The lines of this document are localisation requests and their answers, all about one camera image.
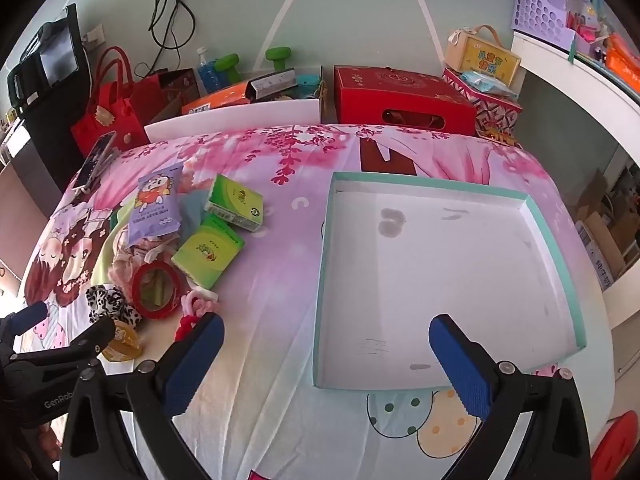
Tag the orange basket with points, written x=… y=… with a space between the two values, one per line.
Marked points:
x=625 y=60

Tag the purple wet wipes packet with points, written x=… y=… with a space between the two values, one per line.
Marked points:
x=155 y=205

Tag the green tissue pack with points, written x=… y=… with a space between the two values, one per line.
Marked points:
x=207 y=252
x=232 y=202

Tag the smartphone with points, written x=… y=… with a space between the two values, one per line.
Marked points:
x=95 y=160

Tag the white wall socket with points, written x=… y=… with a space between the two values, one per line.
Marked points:
x=95 y=36

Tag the red felt tote bag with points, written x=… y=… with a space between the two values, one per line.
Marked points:
x=107 y=115

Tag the red gift box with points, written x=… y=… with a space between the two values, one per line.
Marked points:
x=400 y=95

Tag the blue liquid plastic bottle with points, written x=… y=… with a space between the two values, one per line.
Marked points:
x=205 y=72

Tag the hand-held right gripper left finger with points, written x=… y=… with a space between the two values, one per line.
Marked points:
x=196 y=365

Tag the orange snack package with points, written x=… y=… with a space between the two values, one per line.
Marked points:
x=220 y=99

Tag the white foam board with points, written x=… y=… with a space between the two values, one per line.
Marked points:
x=240 y=117

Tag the leopard print scrunchie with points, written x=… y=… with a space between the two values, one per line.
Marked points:
x=107 y=300

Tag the blue face mask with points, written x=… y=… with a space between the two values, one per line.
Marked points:
x=192 y=210

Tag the green yellow sponge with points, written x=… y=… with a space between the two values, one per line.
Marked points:
x=113 y=219

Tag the printed cartoon blanket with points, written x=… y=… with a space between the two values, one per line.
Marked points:
x=280 y=270

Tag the teal plastic toy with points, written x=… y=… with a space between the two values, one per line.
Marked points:
x=307 y=82

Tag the dark red paper bag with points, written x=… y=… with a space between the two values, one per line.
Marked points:
x=170 y=92

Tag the black cabinet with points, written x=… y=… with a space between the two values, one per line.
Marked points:
x=50 y=150

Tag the pile of colourful stationery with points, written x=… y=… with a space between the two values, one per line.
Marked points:
x=587 y=15

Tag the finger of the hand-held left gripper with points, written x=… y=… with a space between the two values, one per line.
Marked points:
x=87 y=344
x=29 y=318

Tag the purple perforated basket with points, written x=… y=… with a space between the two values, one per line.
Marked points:
x=540 y=5

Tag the teal picture book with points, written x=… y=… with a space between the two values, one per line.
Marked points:
x=440 y=280

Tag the black monitor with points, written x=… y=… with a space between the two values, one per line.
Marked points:
x=30 y=80

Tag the green dumbbell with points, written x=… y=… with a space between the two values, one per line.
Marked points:
x=278 y=57
x=229 y=66

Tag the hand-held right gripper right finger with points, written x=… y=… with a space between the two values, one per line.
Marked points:
x=462 y=365

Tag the red round stool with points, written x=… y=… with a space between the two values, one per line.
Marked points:
x=617 y=445

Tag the light blue wipes packet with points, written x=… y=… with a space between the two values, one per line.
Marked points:
x=487 y=85

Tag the white shelf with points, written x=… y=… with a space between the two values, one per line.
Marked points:
x=565 y=60

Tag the beige carry box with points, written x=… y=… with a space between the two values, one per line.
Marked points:
x=487 y=60

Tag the silver cardboard box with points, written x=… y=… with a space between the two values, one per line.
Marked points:
x=272 y=85

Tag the white phone stand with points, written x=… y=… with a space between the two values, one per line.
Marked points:
x=107 y=162

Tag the pink striped fluffy cloth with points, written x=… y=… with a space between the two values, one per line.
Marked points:
x=127 y=262

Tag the red white patterned box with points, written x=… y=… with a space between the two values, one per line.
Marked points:
x=492 y=110

